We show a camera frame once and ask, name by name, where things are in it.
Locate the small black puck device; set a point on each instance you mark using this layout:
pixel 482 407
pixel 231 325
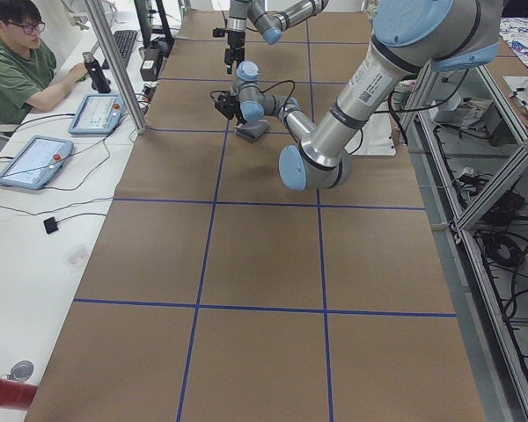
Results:
pixel 51 225

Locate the black keyboard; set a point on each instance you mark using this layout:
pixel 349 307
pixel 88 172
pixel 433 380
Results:
pixel 125 41

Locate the aluminium frame post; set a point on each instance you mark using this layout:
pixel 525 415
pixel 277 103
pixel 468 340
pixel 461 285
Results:
pixel 106 41

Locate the aluminium frame rack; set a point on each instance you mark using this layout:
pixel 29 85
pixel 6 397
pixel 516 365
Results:
pixel 471 129

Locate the teach pendant tablet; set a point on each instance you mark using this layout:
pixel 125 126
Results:
pixel 98 114
pixel 37 163

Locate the black box with label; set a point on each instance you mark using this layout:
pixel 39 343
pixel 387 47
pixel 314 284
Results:
pixel 151 64

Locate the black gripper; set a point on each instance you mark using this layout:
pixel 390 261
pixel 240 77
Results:
pixel 239 114
pixel 234 42

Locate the person in green shirt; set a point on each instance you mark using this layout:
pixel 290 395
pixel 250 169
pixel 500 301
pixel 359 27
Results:
pixel 27 65

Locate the red cylinder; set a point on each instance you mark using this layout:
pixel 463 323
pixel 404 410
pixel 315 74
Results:
pixel 16 395

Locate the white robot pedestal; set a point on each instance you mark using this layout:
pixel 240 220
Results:
pixel 374 139

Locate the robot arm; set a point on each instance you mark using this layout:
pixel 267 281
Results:
pixel 271 25
pixel 447 34

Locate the lower teach pendant tablet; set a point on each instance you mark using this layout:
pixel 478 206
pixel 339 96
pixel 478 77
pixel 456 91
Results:
pixel 37 163

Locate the pink grey-backed towel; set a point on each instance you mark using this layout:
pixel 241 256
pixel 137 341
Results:
pixel 252 131

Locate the upper teach pendant tablet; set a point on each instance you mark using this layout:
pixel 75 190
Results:
pixel 98 114

